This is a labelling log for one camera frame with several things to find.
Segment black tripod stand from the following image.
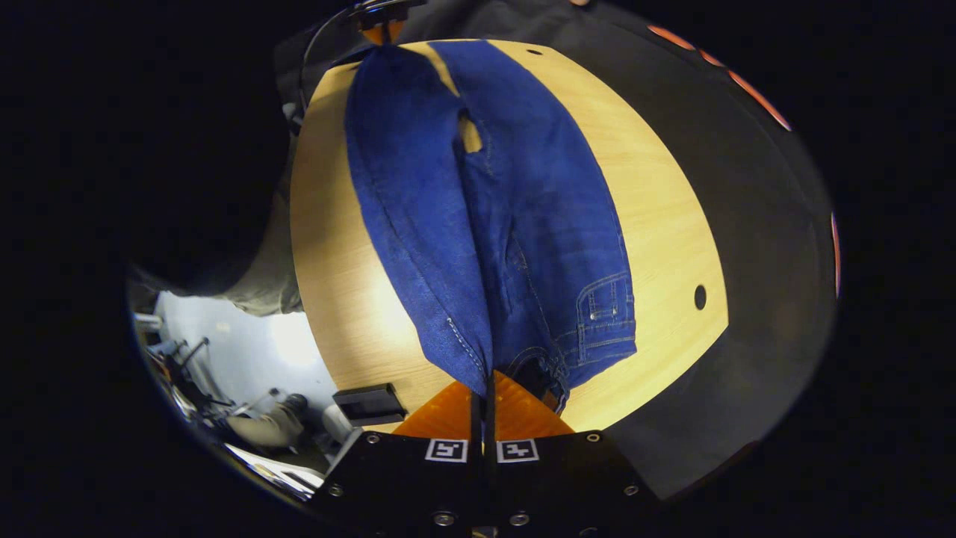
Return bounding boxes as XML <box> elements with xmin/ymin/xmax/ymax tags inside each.
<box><xmin>168</xmin><ymin>336</ymin><xmax>234</xmax><ymax>410</ymax></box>

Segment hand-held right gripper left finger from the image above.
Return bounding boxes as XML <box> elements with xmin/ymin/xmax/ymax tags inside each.
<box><xmin>310</xmin><ymin>381</ymin><xmax>487</xmax><ymax>536</ymax></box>

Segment black cable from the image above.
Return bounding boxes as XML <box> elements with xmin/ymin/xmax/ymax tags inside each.
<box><xmin>298</xmin><ymin>7</ymin><xmax>352</xmax><ymax>113</ymax></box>

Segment person's leg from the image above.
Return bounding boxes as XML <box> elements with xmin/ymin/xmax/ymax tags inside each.
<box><xmin>226</xmin><ymin>393</ymin><xmax>308</xmax><ymax>450</ymax></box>

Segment black box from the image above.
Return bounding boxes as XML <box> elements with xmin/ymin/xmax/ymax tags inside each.
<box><xmin>332</xmin><ymin>383</ymin><xmax>409</xmax><ymax>427</ymax></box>

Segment blue jeans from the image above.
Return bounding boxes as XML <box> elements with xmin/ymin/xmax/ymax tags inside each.
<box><xmin>344</xmin><ymin>39</ymin><xmax>638</xmax><ymax>413</ymax></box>

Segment person's grey clothing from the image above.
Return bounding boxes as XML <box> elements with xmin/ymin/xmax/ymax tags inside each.
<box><xmin>213</xmin><ymin>142</ymin><xmax>305</xmax><ymax>317</ymax></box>

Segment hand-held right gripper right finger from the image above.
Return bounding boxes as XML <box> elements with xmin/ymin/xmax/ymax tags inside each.
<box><xmin>485</xmin><ymin>371</ymin><xmax>662</xmax><ymax>536</ymax></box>

